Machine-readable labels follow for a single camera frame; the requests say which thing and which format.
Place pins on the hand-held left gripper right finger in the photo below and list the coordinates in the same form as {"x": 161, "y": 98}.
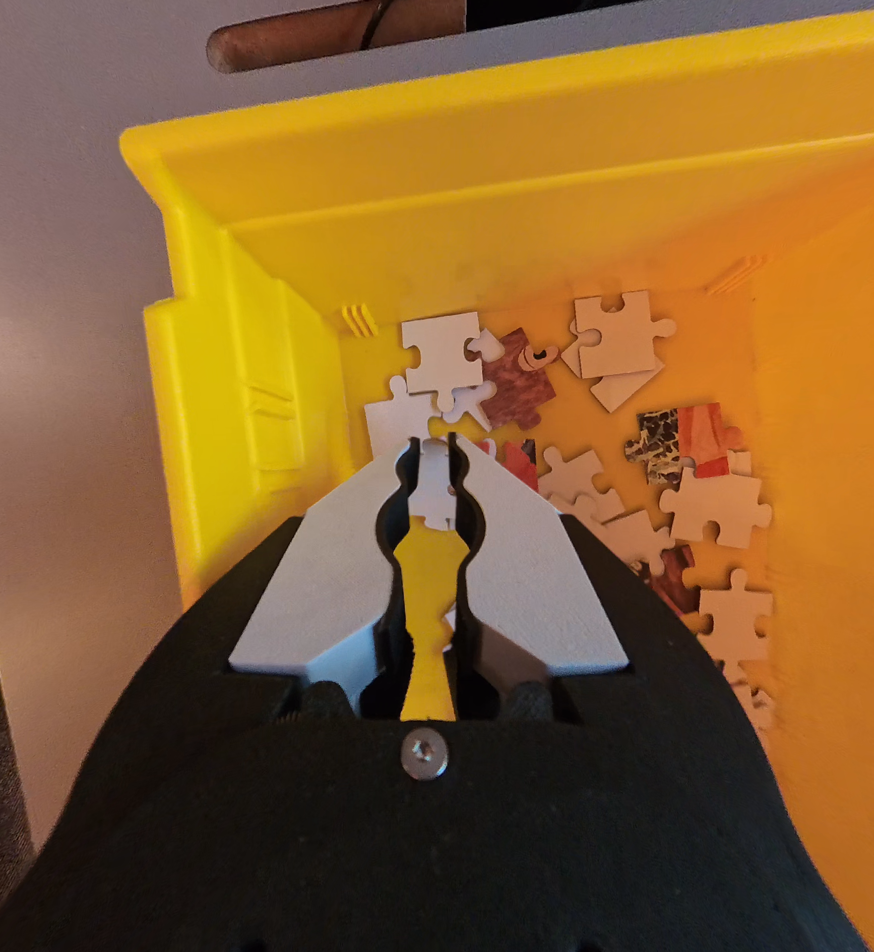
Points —
{"x": 541, "y": 595}

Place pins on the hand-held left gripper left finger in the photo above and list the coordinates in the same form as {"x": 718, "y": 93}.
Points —
{"x": 318, "y": 595}

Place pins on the pile of puzzle pieces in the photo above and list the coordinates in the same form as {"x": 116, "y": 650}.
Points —
{"x": 615, "y": 335}

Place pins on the yellow bin with puzzle pieces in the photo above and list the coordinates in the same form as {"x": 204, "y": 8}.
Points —
{"x": 481, "y": 186}

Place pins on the grey desk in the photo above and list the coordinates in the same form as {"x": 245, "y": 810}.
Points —
{"x": 57, "y": 372}

